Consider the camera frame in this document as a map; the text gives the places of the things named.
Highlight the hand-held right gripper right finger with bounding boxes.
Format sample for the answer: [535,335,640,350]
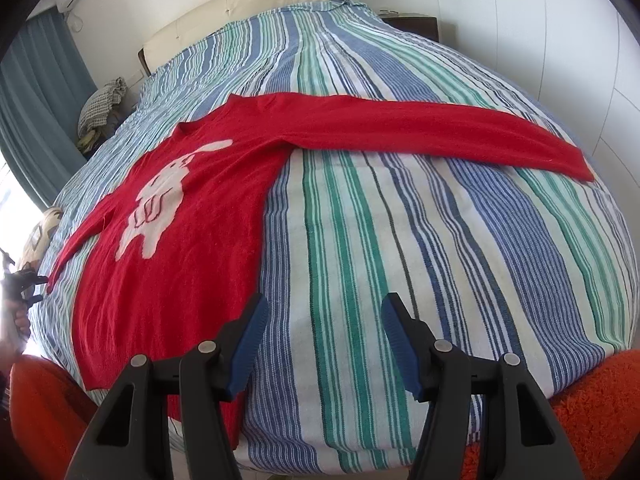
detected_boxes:
[381,292,579,480]

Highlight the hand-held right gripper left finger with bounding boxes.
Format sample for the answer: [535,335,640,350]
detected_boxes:
[65,292,271,480]

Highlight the red sweater with white figure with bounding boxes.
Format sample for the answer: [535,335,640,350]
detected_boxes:
[46,92,596,423]

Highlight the beige striped object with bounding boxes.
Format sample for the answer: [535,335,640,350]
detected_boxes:
[17,207,63,271]

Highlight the blue green striped bed cover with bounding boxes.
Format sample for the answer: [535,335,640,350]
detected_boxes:
[27,0,640,476]

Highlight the green patterned cloth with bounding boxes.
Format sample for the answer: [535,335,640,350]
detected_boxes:
[77,129,107,155]

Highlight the blue curtain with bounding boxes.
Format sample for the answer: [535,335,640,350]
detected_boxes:
[0,12,98,206]

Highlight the checkered cloth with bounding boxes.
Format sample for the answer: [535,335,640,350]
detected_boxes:
[77,77,128,136]

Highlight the orange fuzzy clothing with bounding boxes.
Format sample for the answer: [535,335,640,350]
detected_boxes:
[10,345,640,480]

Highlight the dark wooden nightstand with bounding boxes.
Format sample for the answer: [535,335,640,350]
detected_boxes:
[382,14,441,43]

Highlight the cream padded headboard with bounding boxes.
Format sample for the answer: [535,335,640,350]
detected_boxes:
[137,0,358,78]

